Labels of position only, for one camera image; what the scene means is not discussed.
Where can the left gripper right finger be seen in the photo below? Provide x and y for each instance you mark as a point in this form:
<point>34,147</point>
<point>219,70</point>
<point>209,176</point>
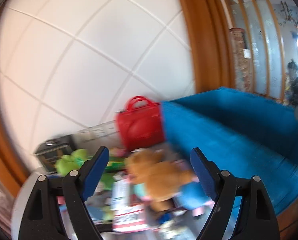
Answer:
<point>256,217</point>

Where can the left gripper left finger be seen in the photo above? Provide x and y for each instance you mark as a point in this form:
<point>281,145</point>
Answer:
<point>61,202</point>

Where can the red white striped box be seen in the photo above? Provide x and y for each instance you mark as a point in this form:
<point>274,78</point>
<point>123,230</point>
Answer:
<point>128,211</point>

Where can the blue plastic storage bin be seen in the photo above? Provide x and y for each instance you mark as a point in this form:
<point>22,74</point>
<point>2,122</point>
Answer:
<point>240,132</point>

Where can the green plush toy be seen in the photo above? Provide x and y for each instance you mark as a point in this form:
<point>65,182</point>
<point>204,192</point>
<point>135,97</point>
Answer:
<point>74,161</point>

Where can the black gift box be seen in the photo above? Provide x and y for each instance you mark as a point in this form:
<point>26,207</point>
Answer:
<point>53,149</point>

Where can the blue pig plush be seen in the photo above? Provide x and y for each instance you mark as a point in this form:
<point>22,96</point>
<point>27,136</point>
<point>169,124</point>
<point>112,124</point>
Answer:
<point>193,198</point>

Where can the striped tablecloth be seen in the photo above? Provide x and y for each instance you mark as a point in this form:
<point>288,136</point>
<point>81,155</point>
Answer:
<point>39,204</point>

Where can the green medicine box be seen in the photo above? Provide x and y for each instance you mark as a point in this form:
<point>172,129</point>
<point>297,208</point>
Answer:
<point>115,164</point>

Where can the brown teddy bear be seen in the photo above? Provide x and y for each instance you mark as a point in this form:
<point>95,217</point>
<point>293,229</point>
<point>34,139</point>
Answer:
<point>162,179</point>

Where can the red toy suitcase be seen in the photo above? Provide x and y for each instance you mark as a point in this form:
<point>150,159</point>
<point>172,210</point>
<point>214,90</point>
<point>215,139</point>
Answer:
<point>140,123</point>

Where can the wall socket panel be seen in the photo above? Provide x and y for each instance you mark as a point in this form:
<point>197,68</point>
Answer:
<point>96,132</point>

